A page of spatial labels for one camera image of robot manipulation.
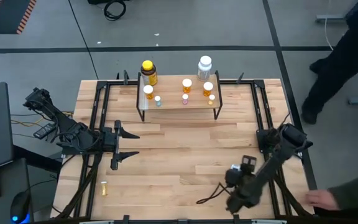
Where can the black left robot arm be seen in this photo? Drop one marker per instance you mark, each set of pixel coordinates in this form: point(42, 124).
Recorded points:
point(70, 129)

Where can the black box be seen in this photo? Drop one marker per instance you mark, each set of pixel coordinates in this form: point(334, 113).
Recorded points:
point(98, 1)

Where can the orange pill vial white cap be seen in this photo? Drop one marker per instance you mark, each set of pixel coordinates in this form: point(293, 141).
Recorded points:
point(187, 83)
point(208, 86)
point(148, 89)

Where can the person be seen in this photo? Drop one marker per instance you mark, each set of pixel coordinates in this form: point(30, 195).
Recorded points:
point(337, 68)
point(356, 193)

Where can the black computer mouse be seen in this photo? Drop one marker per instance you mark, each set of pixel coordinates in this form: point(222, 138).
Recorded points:
point(20, 207)

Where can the black orange striped floor mat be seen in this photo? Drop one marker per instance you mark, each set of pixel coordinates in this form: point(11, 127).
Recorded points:
point(5, 15)

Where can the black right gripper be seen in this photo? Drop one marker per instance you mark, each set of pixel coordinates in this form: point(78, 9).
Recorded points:
point(238, 177)

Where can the grey leg desk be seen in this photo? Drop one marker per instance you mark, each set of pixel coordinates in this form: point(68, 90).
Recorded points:
point(331, 18)

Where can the small gold pill vial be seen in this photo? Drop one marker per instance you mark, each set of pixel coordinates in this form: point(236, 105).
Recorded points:
point(104, 189)

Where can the person's hand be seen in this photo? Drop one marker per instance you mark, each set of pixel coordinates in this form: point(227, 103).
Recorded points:
point(322, 199)

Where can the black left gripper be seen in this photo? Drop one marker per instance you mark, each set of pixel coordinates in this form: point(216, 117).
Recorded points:
point(107, 140)

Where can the black power adapter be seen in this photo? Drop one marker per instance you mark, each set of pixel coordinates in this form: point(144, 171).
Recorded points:
point(43, 131)

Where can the black aluminium table frame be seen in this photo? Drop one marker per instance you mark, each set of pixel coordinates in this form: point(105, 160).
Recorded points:
point(117, 83)

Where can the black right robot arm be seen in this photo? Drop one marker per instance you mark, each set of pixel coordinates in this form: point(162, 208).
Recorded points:
point(272, 168)

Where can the wooden shelf black metal frame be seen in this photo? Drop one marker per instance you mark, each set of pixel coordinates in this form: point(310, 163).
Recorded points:
point(172, 90)

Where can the dark grey computer desk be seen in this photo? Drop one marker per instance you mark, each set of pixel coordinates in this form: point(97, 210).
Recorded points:
point(11, 177)

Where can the pink pill vial white cap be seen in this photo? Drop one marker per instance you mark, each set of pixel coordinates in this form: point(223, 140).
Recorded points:
point(185, 97)

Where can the narrow amber pill vial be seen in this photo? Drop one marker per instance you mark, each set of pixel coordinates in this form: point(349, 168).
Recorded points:
point(212, 97)

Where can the amber bottle yellow cap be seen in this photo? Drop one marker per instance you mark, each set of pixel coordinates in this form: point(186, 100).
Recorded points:
point(149, 76)

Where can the teal pill vial white cap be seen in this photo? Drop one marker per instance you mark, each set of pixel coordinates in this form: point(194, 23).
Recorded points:
point(157, 99)

